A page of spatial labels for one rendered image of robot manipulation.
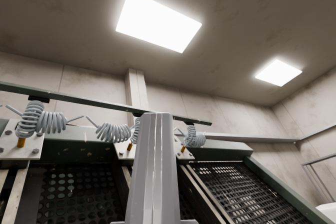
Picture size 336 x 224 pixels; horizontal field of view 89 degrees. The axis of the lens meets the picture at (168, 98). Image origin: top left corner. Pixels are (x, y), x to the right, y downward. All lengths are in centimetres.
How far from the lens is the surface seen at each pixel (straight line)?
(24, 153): 62
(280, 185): 137
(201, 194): 75
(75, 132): 74
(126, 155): 68
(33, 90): 61
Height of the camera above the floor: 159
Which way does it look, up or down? 34 degrees up
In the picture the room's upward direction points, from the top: 14 degrees counter-clockwise
